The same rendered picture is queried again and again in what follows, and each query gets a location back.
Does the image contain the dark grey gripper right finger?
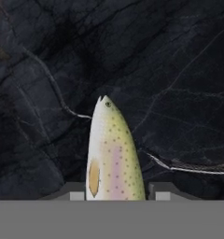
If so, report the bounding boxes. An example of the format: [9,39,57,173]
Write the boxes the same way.
[144,181,202,202]

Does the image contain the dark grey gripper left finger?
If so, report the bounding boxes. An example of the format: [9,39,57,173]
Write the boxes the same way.
[39,181,88,202]

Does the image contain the spotted green pink fish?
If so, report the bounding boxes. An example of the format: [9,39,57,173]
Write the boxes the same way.
[85,94,147,202]

